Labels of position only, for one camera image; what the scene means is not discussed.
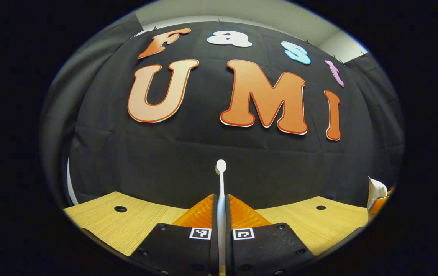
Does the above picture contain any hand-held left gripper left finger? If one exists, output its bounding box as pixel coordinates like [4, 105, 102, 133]
[129, 194, 219, 276]

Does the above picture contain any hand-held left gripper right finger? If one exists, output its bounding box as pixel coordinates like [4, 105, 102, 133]
[225, 194, 315, 276]

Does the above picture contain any white toothpaste tube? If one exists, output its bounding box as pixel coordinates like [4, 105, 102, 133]
[367, 176, 389, 210]

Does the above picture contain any white toothbrush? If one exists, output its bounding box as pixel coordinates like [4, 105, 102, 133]
[216, 159, 228, 276]

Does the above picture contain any wooden desktop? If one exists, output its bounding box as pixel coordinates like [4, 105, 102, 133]
[64, 191, 371, 276]

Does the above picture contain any black backdrop cloth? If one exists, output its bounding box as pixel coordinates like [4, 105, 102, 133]
[41, 13, 405, 209]

